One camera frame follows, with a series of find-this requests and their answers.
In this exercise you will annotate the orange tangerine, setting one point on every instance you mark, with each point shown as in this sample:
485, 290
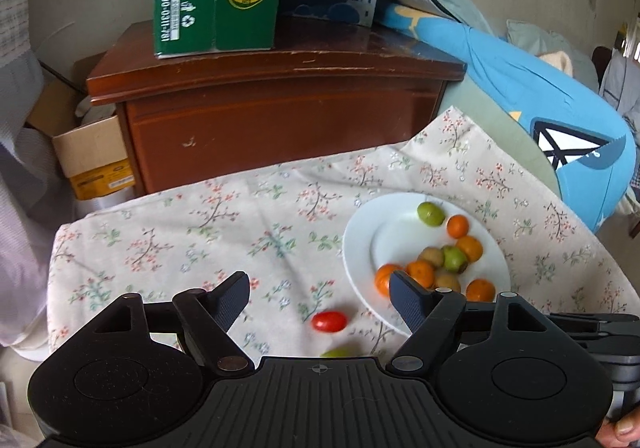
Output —
457, 226
480, 290
471, 247
382, 278
422, 272

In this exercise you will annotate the floral tablecloth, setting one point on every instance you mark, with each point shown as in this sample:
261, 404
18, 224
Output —
284, 227

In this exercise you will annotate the checkered hanging cloth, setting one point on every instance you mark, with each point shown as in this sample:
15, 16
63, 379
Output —
32, 194

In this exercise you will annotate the red cherry tomato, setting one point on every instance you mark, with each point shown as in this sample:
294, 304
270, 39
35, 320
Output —
330, 321

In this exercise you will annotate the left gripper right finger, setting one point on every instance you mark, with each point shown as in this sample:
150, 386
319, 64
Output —
433, 318

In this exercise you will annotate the white ceramic plate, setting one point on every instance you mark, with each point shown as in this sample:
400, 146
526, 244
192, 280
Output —
388, 230

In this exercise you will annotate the blue plush pillow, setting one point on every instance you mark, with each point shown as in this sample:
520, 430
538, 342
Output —
586, 142

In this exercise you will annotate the grey pillow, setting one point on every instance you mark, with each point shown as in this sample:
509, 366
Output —
553, 48

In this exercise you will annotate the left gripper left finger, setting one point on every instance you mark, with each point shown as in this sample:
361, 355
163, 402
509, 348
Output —
207, 316

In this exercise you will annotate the brown longan fruit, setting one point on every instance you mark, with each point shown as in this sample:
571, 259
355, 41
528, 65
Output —
433, 256
445, 280

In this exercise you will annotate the cardboard box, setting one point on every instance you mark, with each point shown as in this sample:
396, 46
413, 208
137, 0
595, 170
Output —
87, 139

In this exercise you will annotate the green jujube fruit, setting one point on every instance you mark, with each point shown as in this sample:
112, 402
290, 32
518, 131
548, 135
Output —
431, 214
455, 260
339, 352

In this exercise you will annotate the person's right hand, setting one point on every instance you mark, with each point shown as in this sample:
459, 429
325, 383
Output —
621, 433

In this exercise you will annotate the brown wooden cabinet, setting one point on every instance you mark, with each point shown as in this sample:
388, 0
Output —
324, 88

